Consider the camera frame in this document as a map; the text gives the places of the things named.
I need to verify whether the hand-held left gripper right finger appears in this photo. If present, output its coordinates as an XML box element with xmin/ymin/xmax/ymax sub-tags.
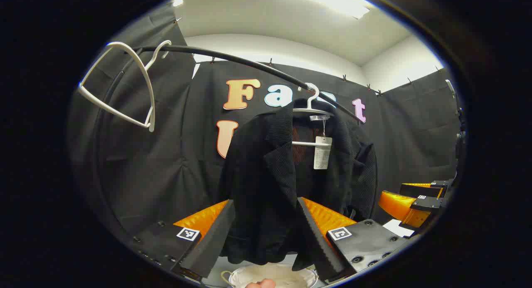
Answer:
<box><xmin>296</xmin><ymin>197</ymin><xmax>411</xmax><ymax>282</ymax></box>

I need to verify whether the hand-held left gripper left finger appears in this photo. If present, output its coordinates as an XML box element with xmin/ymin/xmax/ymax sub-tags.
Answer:
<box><xmin>132</xmin><ymin>199</ymin><xmax>236</xmax><ymax>279</ymax></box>

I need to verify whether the black jacket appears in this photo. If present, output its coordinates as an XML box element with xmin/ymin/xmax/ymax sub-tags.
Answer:
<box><xmin>220</xmin><ymin>98</ymin><xmax>379</xmax><ymax>266</ymax></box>

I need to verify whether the white clothes hanger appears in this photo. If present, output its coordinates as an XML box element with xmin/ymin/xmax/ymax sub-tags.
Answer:
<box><xmin>77</xmin><ymin>39</ymin><xmax>172</xmax><ymax>133</ymax></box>
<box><xmin>291</xmin><ymin>83</ymin><xmax>335</xmax><ymax>147</ymax></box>

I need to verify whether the white paper sheet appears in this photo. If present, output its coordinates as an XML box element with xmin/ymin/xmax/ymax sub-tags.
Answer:
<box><xmin>382</xmin><ymin>219</ymin><xmax>416</xmax><ymax>239</ymax></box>

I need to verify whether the black backdrop cloth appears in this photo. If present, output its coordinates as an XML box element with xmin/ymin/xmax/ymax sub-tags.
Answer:
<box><xmin>69</xmin><ymin>5</ymin><xmax>462</xmax><ymax>239</ymax></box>

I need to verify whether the black clothes rail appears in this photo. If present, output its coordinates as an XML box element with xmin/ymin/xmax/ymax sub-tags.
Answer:
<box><xmin>96</xmin><ymin>45</ymin><xmax>362</xmax><ymax>239</ymax></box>

